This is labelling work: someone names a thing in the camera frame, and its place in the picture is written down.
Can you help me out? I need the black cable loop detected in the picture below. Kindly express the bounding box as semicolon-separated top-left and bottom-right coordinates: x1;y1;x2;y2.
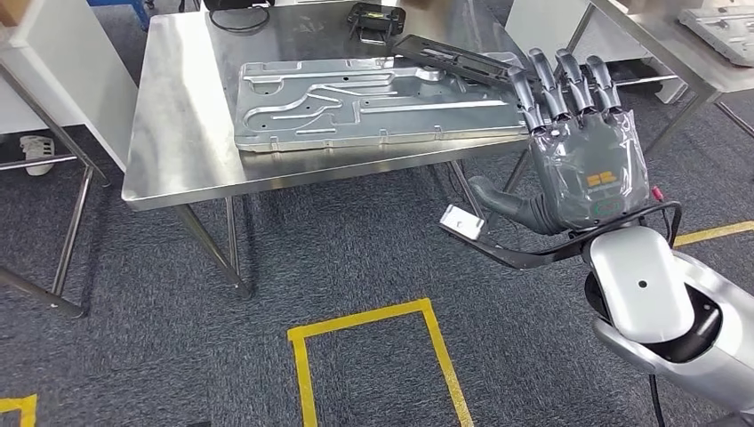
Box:
209;0;272;34

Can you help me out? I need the blue metal frame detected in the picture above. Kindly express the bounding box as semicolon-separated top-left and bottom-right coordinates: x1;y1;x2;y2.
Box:
88;0;151;30

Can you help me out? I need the steel leg table frame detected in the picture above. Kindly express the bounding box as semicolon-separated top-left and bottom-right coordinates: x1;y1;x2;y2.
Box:
0;61;110;319

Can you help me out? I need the stainless steel workbench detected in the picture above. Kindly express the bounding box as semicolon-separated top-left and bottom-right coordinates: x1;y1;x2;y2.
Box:
565;0;754;157
122;0;532;299

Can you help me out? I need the black floor device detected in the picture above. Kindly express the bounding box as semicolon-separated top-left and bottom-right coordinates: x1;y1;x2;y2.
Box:
609;61;656;85

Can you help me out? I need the black plastic plate part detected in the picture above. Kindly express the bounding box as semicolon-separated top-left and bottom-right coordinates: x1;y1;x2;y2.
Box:
391;34;528;90

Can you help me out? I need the black hanging arm cable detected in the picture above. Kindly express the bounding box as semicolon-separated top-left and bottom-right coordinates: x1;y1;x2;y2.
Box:
647;374;667;427

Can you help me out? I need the white shoe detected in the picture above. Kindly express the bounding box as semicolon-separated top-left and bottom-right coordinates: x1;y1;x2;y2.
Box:
19;135;55;177

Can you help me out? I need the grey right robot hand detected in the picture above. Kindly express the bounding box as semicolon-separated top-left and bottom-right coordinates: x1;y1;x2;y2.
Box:
468;46;652;237

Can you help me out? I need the stamped sheet metal panel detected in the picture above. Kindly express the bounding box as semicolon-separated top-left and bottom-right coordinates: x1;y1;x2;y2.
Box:
234;52;532;155
677;5;754;67

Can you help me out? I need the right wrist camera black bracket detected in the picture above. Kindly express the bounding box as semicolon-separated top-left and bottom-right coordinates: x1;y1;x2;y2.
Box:
438;204;590;271

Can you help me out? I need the black handheld device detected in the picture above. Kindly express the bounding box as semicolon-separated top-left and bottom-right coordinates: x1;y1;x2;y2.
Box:
346;1;407;45

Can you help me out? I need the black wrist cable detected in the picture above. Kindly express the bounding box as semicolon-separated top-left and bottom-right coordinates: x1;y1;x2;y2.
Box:
565;200;683;255

